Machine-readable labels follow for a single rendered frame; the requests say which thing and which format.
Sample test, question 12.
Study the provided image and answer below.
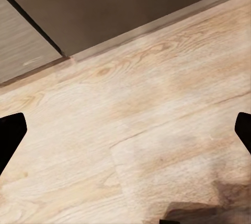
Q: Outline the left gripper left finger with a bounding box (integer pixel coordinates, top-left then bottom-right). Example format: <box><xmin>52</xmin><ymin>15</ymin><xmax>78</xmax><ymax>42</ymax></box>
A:
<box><xmin>0</xmin><ymin>112</ymin><xmax>27</xmax><ymax>174</ymax></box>

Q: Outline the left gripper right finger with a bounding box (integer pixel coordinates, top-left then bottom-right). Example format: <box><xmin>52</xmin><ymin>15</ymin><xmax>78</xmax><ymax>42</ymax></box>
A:
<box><xmin>234</xmin><ymin>112</ymin><xmax>251</xmax><ymax>154</ymax></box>

